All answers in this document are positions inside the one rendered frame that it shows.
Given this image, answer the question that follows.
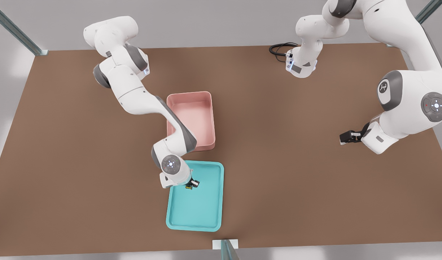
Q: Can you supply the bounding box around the pale blue-green tray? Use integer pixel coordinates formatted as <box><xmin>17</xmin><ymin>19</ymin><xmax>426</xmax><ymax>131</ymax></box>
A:
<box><xmin>166</xmin><ymin>161</ymin><xmax>225</xmax><ymax>232</ymax></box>

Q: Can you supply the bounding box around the pink plastic box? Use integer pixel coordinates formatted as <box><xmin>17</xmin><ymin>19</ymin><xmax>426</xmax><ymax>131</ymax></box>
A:
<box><xmin>166</xmin><ymin>91</ymin><xmax>216</xmax><ymax>152</ymax></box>

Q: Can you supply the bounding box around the silver frame post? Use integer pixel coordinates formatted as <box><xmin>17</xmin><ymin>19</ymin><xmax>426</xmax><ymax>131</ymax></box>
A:
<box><xmin>386</xmin><ymin>0</ymin><xmax>442</xmax><ymax>47</ymax></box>
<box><xmin>0</xmin><ymin>2</ymin><xmax>49</xmax><ymax>56</ymax></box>
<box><xmin>212</xmin><ymin>239</ymin><xmax>240</xmax><ymax>260</ymax></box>

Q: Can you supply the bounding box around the black cable loop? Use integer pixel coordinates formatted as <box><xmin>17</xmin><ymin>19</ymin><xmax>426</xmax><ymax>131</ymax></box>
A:
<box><xmin>269</xmin><ymin>42</ymin><xmax>299</xmax><ymax>63</ymax></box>

